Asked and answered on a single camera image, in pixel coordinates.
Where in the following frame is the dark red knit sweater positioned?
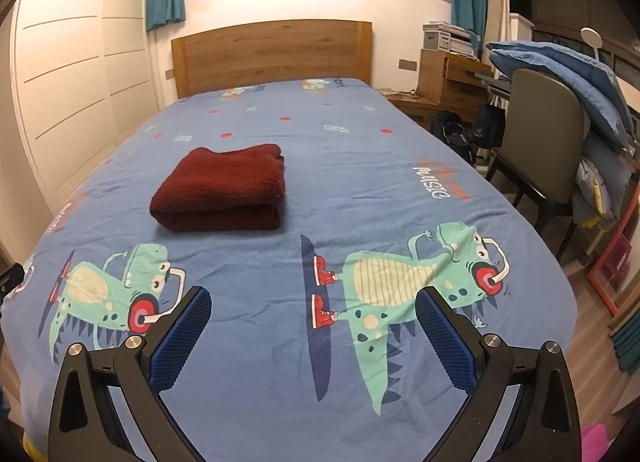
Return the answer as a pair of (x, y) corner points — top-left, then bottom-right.
(150, 143), (287, 233)

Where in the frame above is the white printer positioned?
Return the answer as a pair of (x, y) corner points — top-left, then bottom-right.
(422, 20), (482, 61)

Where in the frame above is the blue printed bed sheet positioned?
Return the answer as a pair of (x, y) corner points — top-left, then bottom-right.
(0, 77), (576, 462)

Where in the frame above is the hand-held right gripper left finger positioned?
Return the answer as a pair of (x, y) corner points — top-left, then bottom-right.
(47, 285), (213, 462)

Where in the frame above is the stack of blue quilts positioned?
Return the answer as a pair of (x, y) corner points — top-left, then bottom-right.
(486, 39), (640, 231)

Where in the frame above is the pink object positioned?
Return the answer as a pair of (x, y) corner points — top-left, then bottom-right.
(581, 421), (617, 462)

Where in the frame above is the white wardrobe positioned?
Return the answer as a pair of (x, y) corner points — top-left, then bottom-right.
(10, 0), (157, 215)

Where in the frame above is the dark blue bag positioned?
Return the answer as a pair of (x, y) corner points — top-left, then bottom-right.
(472, 102), (504, 151)

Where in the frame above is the black bag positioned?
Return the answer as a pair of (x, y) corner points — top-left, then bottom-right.
(430, 111), (477, 166)

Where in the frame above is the pink framed mirror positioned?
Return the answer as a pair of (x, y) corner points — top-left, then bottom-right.
(586, 202), (640, 319)

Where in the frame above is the teal cloth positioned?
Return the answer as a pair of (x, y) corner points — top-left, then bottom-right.
(610, 308), (640, 374)

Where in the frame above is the grey chair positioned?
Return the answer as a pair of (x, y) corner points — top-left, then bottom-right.
(485, 67), (594, 264)

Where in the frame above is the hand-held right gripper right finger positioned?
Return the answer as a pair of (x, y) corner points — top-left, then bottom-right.
(415, 285), (583, 462)

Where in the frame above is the white round lamp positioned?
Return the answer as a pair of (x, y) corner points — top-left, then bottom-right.
(580, 27), (606, 63)

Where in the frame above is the wooden headboard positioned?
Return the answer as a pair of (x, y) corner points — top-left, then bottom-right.
(171, 19), (374, 99)

